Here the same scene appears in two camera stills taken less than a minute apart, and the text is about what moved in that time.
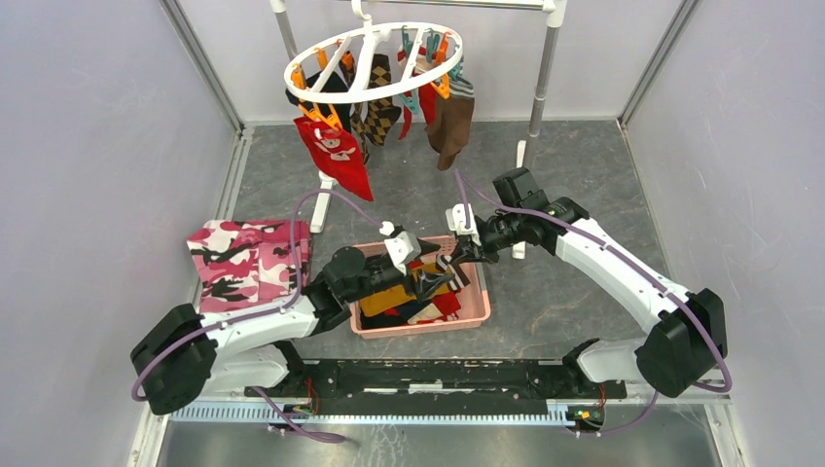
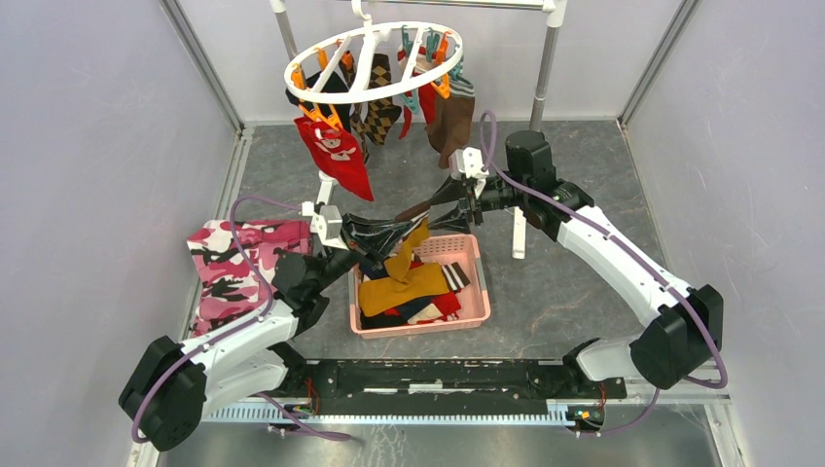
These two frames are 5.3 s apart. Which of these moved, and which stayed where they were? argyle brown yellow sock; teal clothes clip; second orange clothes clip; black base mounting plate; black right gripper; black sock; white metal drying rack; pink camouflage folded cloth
Moved: black right gripper
Stayed: white metal drying rack; teal clothes clip; second orange clothes clip; argyle brown yellow sock; black sock; pink camouflage folded cloth; black base mounting plate
